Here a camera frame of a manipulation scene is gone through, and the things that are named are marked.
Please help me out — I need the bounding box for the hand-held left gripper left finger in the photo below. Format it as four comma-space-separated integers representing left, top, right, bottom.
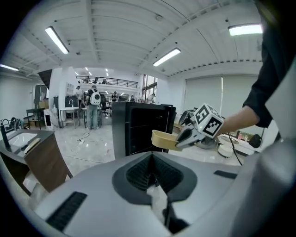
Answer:
34, 151, 173, 237

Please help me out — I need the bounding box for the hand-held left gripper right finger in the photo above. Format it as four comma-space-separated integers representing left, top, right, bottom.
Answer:
152, 152, 242, 235

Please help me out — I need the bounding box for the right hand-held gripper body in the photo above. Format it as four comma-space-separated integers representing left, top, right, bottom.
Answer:
187, 103, 225, 146

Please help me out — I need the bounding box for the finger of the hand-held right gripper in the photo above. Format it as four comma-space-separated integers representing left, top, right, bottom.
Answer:
176, 127, 197, 142
174, 136, 206, 150

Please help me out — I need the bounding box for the yellow plastic tray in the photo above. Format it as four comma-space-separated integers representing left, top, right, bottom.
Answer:
151, 130, 184, 152

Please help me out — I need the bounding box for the black cabinet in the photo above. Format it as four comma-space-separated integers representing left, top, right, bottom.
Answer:
111, 101, 177, 161

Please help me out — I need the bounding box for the person's right forearm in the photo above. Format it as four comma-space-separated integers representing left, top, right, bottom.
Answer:
217, 105, 261, 137

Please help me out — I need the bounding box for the zebra striped chair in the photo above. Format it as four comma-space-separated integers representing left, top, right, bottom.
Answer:
179, 108, 197, 127

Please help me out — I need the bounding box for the grey roller blind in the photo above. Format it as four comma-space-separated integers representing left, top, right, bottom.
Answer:
185, 76, 223, 114
222, 75, 261, 116

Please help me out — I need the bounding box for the wooden sink counter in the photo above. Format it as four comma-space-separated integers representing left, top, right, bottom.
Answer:
0, 129, 73, 196

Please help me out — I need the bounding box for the white ceiling tube light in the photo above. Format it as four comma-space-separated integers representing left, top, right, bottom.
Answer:
0, 63, 20, 72
44, 25, 70, 55
228, 23, 264, 36
152, 47, 182, 67

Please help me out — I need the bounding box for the person's black shirt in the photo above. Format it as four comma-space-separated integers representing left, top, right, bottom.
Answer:
242, 0, 293, 128

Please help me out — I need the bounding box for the black mezzanine railing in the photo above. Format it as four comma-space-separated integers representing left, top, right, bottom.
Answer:
76, 75, 139, 88

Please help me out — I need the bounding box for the light wooden tray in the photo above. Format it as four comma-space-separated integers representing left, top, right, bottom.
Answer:
24, 137, 41, 155

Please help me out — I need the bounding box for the white sink basin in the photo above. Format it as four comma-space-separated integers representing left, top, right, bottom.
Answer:
10, 132, 38, 148

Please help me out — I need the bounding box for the white cabinet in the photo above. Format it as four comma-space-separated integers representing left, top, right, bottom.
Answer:
43, 108, 53, 127

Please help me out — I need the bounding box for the black shelf table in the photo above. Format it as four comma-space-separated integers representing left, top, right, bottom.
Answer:
25, 108, 45, 130

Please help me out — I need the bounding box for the black faucet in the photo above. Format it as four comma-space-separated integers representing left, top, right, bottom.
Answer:
0, 118, 12, 150

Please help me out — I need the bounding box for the black white striped bag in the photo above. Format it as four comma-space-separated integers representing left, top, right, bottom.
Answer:
9, 117, 24, 131

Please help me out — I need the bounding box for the black staircase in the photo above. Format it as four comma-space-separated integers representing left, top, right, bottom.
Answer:
37, 69, 53, 90

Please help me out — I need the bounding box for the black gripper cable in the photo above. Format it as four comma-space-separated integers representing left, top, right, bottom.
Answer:
227, 131, 243, 166

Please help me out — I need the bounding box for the white floor cable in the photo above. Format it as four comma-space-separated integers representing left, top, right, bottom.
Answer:
70, 131, 111, 164

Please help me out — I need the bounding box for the metal frame sink stand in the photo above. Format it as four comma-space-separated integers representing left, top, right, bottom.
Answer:
59, 96, 81, 129

